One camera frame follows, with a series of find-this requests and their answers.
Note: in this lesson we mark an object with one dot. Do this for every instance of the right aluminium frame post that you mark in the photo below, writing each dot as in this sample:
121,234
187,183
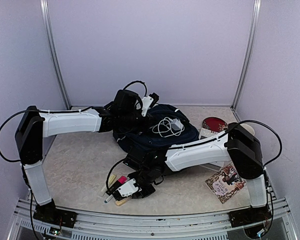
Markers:
248,52

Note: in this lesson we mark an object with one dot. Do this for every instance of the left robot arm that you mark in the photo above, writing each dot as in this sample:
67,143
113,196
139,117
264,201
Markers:
38,129

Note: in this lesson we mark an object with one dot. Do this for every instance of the red patterned plate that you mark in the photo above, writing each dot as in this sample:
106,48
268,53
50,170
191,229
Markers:
214,124

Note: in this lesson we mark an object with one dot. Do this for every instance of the front aluminium rail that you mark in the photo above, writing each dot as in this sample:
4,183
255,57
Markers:
91,225

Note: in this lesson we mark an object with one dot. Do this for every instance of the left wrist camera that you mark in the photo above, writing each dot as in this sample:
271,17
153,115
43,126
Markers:
148,102

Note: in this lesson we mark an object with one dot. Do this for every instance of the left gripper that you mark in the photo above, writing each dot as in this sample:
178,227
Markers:
144,124

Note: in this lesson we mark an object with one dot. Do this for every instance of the aluminium frame post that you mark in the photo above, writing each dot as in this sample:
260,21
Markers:
248,52
44,5

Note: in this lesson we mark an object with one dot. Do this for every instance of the orange pastel highlighter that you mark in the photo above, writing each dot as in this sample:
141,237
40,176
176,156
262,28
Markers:
121,202

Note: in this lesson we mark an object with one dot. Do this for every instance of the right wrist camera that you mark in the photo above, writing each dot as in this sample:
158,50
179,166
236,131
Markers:
126,190

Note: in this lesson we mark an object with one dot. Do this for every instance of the pink black highlighter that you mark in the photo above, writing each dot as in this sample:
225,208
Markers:
118,183

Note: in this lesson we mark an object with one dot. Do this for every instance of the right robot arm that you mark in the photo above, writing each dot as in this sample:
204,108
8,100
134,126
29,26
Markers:
235,144

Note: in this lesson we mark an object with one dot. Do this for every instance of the yellow highlighter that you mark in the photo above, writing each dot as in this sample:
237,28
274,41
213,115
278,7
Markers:
103,190

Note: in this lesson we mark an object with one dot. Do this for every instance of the navy blue backpack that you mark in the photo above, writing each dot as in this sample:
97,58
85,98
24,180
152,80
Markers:
146,140

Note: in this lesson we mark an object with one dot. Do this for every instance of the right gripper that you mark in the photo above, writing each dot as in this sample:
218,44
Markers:
151,190

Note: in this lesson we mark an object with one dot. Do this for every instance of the teal white marker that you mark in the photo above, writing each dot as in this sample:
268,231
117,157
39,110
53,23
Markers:
108,199

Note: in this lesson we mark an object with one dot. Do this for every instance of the white patterned mug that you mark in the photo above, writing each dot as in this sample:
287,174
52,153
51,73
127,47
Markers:
248,128

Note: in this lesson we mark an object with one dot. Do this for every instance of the left aluminium frame post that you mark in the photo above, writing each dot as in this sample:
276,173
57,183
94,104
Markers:
44,5

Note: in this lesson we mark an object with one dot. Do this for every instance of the white charger with cable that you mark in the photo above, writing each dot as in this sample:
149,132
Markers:
168,127

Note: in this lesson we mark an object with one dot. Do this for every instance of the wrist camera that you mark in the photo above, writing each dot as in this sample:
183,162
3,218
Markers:
126,190
148,102

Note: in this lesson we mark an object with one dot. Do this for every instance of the illustrated floral cover book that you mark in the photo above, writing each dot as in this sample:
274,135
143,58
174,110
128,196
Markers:
225,183

